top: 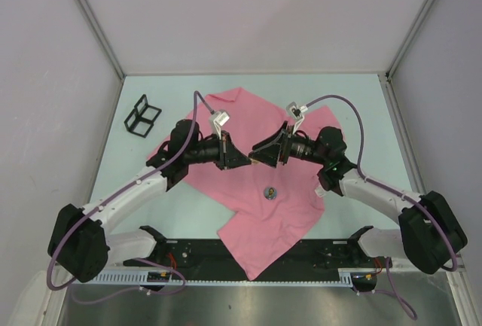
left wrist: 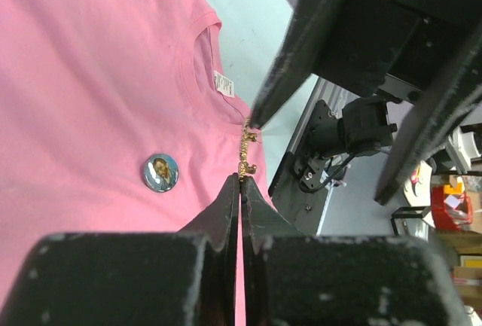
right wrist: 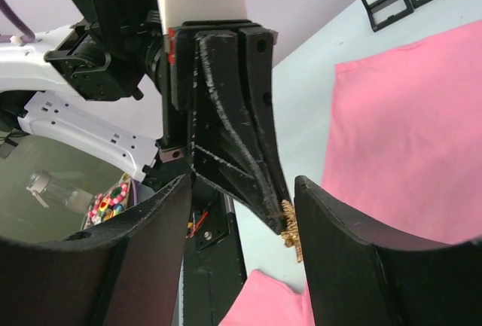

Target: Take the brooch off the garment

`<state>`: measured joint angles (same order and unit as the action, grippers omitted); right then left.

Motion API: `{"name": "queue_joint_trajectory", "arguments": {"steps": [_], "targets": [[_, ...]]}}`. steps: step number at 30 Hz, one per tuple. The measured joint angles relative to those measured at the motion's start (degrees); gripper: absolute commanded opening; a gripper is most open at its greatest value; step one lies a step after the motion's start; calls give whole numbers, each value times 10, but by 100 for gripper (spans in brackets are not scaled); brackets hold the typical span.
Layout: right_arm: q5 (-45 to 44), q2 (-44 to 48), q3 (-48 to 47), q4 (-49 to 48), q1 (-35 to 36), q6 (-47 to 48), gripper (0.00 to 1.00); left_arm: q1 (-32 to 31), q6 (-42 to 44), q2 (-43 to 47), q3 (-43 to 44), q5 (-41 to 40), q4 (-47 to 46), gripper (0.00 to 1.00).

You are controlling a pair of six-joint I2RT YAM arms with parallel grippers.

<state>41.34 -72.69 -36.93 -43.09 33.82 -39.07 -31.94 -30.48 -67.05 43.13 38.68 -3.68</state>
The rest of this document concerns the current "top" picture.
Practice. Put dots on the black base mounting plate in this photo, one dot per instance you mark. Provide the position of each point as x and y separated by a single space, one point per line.
211 257

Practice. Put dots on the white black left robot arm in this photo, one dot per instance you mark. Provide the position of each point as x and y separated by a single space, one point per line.
83 241

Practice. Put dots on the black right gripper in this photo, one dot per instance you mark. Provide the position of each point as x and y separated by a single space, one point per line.
263 153

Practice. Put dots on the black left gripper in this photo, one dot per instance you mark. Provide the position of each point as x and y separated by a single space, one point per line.
228 156

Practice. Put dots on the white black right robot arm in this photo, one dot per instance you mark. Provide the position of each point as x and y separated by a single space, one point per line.
430 234

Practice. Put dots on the round portrait pin badge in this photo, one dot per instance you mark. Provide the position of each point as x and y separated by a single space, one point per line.
270 193

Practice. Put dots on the white garment label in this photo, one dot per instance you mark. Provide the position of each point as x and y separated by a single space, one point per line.
320 192

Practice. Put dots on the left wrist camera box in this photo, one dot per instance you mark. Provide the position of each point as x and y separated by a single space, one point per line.
218 119

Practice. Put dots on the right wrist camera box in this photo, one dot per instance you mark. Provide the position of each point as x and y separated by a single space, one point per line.
296 112

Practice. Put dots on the pink t-shirt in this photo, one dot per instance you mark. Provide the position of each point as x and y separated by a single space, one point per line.
260 230

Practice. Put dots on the white slotted cable duct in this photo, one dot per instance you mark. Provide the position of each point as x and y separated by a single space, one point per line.
147 277

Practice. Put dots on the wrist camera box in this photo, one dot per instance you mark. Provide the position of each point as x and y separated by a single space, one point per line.
296 112
218 119

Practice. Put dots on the black wire frame box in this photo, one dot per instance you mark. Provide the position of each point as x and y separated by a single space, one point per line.
140 121

